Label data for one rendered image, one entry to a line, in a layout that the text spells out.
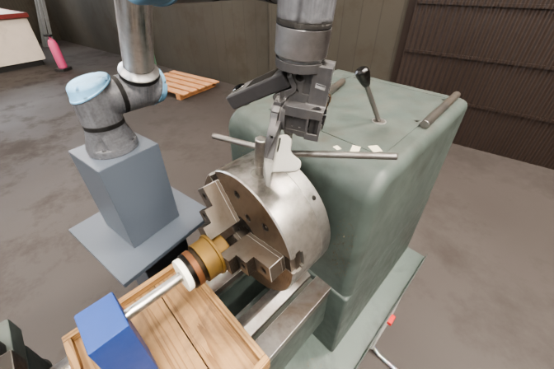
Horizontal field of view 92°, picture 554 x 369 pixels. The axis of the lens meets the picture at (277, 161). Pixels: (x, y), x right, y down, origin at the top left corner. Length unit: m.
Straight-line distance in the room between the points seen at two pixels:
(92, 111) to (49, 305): 1.48
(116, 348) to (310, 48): 0.54
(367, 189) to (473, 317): 1.57
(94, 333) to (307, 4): 0.56
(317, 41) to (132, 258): 0.96
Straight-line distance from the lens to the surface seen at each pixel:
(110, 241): 1.22
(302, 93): 0.42
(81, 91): 0.92
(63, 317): 2.10
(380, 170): 0.56
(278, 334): 0.76
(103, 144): 0.98
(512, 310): 2.20
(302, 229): 0.54
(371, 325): 1.17
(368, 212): 0.57
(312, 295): 0.81
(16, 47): 7.76
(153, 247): 1.12
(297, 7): 0.37
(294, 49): 0.37
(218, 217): 0.60
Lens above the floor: 1.57
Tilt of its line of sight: 35 degrees down
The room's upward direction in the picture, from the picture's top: straight up
